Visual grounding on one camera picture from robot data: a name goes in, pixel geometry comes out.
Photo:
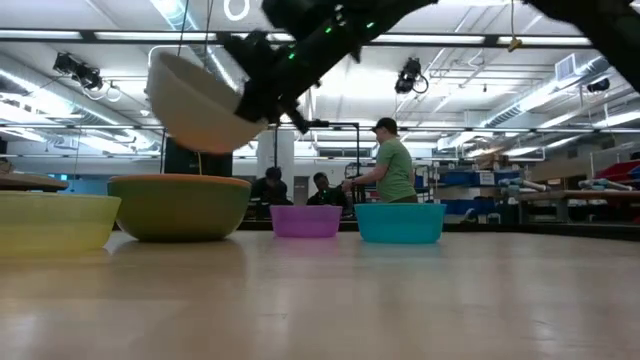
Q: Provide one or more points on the black metal stand frame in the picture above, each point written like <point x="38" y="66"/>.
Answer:
<point x="357" y="150"/>

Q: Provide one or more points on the standing person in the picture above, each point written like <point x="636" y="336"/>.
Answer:
<point x="397" y="170"/>

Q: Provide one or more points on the green bowl with orange inside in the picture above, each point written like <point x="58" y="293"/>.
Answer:
<point x="180" y="210"/>

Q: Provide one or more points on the wooden workbench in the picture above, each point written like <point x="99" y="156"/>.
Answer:
<point x="575" y="196"/>

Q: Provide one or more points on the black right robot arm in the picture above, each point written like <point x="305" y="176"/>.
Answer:
<point x="610" y="25"/>

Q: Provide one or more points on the bowls with green inside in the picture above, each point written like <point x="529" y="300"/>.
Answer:
<point x="195" y="110"/>

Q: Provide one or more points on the purple bowl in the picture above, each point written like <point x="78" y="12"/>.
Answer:
<point x="306" y="222"/>

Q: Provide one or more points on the round wooden table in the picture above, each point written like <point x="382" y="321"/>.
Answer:
<point x="30" y="181"/>

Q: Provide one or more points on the yellow hanging plug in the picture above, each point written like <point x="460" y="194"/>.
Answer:
<point x="514" y="44"/>

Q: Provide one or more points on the black ceiling camera rig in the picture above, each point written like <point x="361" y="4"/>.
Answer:
<point x="409" y="75"/>
<point x="80" y="72"/>

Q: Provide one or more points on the translucent yellow bowl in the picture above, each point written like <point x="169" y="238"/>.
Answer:
<point x="55" y="222"/>

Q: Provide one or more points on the red storage bin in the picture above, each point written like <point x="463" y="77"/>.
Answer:
<point x="620" y="171"/>

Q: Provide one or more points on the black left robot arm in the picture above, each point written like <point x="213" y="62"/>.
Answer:
<point x="350" y="25"/>

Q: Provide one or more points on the blue storage bin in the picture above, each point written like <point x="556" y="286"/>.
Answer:
<point x="465" y="177"/>

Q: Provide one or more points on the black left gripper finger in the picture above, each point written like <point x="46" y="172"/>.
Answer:
<point x="255" y="107"/>

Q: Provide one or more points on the seated person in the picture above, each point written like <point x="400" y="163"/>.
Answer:
<point x="325" y="192"/>
<point x="271" y="187"/>

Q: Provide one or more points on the teal bowl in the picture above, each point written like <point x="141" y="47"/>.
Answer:
<point x="400" y="225"/>

